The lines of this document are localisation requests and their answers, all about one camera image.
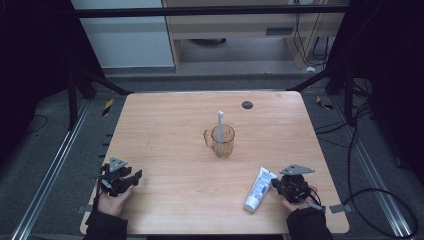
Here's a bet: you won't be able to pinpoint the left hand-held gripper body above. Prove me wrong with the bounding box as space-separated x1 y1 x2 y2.
98 156 133 198

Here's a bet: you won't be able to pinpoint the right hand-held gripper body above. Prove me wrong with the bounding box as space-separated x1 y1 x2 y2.
275 163 316 205

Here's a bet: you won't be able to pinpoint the white toothpaste tube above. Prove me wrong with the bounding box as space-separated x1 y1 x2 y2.
243 166 279 214

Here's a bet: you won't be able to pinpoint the amber glass cup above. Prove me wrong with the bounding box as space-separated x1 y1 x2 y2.
203 124 236 159

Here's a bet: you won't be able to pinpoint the white electric toothbrush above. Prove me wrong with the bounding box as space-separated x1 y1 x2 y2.
215 110 226 144

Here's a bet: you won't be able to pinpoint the person's right hand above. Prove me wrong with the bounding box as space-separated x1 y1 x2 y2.
280 187 318 213

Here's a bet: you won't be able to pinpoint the person's left hand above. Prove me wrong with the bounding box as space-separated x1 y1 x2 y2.
96 184 135 218

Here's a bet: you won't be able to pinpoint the yellow black tape strip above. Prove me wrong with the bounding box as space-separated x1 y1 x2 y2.
315 95 334 111
101 98 115 117

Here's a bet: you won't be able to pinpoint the black metal stand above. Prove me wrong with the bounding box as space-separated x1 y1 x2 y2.
65 64 135 132
285 61 356 126

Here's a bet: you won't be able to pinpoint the white cabinet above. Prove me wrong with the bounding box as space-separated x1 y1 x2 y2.
70 0 175 70

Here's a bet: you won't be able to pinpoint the dark curtain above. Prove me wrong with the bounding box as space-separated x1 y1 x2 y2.
0 0 104 168
324 0 424 186

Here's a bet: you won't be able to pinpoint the light wooden desk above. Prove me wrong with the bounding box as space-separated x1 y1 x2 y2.
161 0 348 72

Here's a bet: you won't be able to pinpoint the black horizontal bar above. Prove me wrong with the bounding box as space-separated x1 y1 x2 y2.
71 4 352 19

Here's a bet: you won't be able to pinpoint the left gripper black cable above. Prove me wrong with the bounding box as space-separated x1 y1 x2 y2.
91 166 105 212

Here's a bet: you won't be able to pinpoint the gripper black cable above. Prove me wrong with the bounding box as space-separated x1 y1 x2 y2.
91 166 105 212
299 186 327 214

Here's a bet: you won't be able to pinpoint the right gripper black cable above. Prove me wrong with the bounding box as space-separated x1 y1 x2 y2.
299 186 327 214

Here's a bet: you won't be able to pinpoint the aluminium floor rail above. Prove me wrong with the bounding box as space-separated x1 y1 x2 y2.
9 99 92 240
329 95 415 238

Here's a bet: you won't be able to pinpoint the black looped floor cable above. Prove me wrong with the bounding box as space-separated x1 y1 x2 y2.
342 99 420 240

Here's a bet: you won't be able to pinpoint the black cables under desk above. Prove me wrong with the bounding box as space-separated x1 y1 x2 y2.
292 12 335 68

